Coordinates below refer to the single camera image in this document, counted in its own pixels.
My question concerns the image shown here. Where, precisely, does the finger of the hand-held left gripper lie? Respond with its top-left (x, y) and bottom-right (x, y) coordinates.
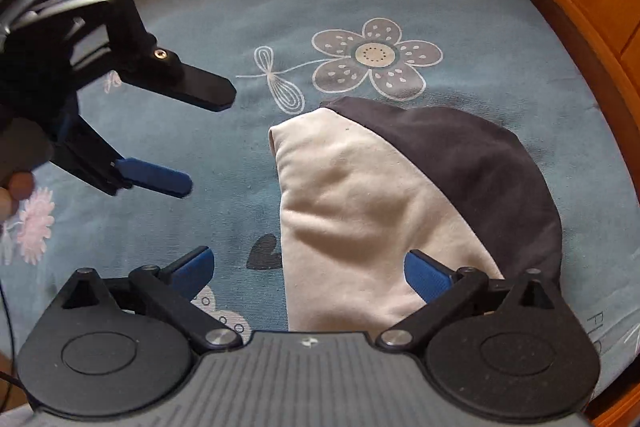
top-left (52, 114), bottom-right (194, 198)
top-left (112, 46), bottom-right (237, 112)

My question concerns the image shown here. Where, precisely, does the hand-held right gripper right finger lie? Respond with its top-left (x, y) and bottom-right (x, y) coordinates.
top-left (376, 250), bottom-right (558, 352)

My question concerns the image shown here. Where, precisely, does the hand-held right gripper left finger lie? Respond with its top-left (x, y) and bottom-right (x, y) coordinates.
top-left (60, 246), bottom-right (242, 352)

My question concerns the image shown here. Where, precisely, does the cream and black sweatshirt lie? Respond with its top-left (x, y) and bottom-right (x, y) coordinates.
top-left (269, 96), bottom-right (565, 333)

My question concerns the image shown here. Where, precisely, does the person's left hand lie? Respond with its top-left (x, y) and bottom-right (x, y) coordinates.
top-left (0, 172), bottom-right (36, 224)

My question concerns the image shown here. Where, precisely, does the blue floral bed sheet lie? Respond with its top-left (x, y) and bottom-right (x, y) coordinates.
top-left (0, 0), bottom-right (640, 408)

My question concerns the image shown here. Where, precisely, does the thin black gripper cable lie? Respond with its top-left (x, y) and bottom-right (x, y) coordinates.
top-left (0, 277), bottom-right (16, 360)

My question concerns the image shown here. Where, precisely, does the thick black gripper cable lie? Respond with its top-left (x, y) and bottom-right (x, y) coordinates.
top-left (0, 371), bottom-right (31, 403)

